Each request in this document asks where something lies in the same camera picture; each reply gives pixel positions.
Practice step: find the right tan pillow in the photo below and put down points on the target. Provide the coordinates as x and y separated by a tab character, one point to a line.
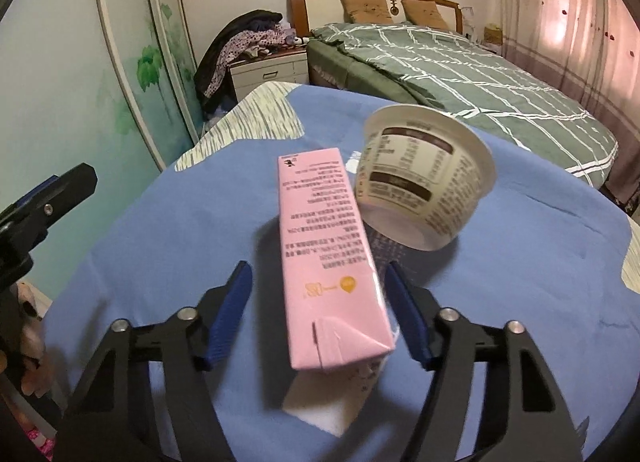
424	13

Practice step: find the painted sliding wardrobe door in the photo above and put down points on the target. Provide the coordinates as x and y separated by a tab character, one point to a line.
108	83

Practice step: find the blue star-print table cloth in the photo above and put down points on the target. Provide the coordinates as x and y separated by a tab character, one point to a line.
543	248

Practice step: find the left tan pillow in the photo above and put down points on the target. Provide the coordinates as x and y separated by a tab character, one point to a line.
367	11

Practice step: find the green white-grid duvet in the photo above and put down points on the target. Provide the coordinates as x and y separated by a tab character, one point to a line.
419	65

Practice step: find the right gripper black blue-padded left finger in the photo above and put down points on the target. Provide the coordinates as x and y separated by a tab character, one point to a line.
110	415

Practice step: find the white yogurt cup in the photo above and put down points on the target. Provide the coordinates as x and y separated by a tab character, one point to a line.
421	175

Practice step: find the yellow tissue box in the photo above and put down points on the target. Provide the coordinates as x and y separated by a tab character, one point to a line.
493	35

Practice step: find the pink milk carton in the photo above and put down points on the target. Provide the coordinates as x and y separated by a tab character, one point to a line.
334	304

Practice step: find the dark clothes pile on cabinet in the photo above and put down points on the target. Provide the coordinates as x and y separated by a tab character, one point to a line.
256	30

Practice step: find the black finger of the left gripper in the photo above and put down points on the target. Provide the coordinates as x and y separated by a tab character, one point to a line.
26	222

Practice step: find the pink white window curtain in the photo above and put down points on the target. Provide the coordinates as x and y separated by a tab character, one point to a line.
589	49

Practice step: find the tan pillow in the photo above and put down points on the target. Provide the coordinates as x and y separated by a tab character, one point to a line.
367	11
424	13

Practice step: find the white bedside cabinet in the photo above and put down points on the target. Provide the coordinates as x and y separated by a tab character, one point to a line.
285	65

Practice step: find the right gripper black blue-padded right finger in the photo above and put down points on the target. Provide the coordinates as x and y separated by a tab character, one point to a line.
523	415

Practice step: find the wooden bed with headboard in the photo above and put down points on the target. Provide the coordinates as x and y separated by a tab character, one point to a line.
307	15

